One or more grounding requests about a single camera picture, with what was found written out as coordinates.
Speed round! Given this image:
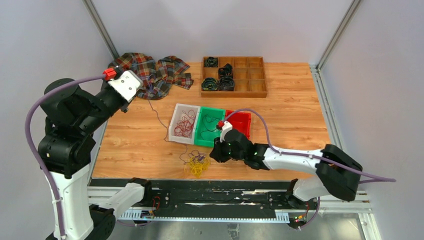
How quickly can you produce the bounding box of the rolled dark tie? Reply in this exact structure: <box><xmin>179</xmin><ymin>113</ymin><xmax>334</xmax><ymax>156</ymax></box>
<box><xmin>218</xmin><ymin>63</ymin><xmax>234</xmax><ymax>78</ymax></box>
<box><xmin>203</xmin><ymin>56</ymin><xmax>219</xmax><ymax>68</ymax></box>
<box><xmin>201</xmin><ymin>77</ymin><xmax>219</xmax><ymax>92</ymax></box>
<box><xmin>218</xmin><ymin>76</ymin><xmax>235</xmax><ymax>92</ymax></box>

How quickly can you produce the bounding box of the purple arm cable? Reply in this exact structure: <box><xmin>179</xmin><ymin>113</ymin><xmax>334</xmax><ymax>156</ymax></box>
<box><xmin>24</xmin><ymin>67</ymin><xmax>117</xmax><ymax>240</ymax></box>
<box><xmin>216</xmin><ymin>108</ymin><xmax>397</xmax><ymax>185</ymax></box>

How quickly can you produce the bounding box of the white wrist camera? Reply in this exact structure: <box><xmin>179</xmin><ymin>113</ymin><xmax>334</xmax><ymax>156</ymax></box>
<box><xmin>217</xmin><ymin>120</ymin><xmax>233</xmax><ymax>143</ymax></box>
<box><xmin>108</xmin><ymin>70</ymin><xmax>143</xmax><ymax>103</ymax></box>

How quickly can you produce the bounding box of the red cable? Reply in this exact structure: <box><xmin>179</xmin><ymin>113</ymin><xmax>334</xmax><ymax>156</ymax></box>
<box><xmin>173</xmin><ymin>109</ymin><xmax>198</xmax><ymax>138</ymax></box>

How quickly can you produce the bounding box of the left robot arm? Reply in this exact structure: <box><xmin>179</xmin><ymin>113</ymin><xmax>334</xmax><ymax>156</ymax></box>
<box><xmin>37</xmin><ymin>78</ymin><xmax>130</xmax><ymax>240</ymax></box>

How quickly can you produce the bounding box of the green plastic bin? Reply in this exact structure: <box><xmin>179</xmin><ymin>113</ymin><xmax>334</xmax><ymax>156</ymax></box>
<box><xmin>194</xmin><ymin>106</ymin><xmax>226</xmax><ymax>148</ymax></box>

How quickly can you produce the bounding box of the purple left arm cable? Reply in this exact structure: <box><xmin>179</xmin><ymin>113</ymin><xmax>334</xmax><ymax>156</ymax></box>
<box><xmin>24</xmin><ymin>67</ymin><xmax>117</xmax><ymax>240</ymax></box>

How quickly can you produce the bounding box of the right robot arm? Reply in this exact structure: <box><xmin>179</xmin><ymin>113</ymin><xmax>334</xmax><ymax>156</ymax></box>
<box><xmin>209</xmin><ymin>129</ymin><xmax>363</xmax><ymax>209</ymax></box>

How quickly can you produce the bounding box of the white plastic bin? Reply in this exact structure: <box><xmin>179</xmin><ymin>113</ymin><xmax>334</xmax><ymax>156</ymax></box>
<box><xmin>168</xmin><ymin>103</ymin><xmax>201</xmax><ymax>145</ymax></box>

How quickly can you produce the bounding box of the plaid cloth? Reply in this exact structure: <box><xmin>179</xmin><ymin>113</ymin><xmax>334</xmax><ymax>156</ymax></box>
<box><xmin>108</xmin><ymin>52</ymin><xmax>194</xmax><ymax>100</ymax></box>

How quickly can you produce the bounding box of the red plastic bin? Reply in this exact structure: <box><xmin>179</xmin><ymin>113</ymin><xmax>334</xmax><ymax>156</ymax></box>
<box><xmin>227</xmin><ymin>111</ymin><xmax>252</xmax><ymax>139</ymax></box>

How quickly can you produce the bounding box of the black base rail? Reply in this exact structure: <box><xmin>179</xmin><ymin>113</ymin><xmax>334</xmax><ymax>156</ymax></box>
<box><xmin>89</xmin><ymin>178</ymin><xmax>319</xmax><ymax>229</ymax></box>

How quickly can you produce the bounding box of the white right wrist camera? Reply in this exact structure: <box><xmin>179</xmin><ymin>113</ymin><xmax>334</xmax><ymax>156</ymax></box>
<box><xmin>217</xmin><ymin>120</ymin><xmax>233</xmax><ymax>143</ymax></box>

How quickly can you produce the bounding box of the yellow cable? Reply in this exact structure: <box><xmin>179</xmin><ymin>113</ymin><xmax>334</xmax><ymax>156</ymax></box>
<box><xmin>183</xmin><ymin>155</ymin><xmax>212</xmax><ymax>179</ymax></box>

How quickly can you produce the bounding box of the wooden compartment tray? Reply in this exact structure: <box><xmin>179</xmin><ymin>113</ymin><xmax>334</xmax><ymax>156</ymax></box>
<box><xmin>200</xmin><ymin>56</ymin><xmax>268</xmax><ymax>98</ymax></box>

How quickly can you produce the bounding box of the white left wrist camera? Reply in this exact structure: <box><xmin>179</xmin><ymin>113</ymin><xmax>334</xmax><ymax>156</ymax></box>
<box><xmin>108</xmin><ymin>70</ymin><xmax>143</xmax><ymax>103</ymax></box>

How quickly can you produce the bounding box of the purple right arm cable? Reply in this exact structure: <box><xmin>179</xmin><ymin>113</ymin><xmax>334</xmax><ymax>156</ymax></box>
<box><xmin>216</xmin><ymin>108</ymin><xmax>397</xmax><ymax>185</ymax></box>

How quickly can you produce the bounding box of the aluminium frame profile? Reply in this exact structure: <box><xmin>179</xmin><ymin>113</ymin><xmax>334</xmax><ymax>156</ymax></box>
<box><xmin>62</xmin><ymin>185</ymin><xmax>375</xmax><ymax>240</ymax></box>

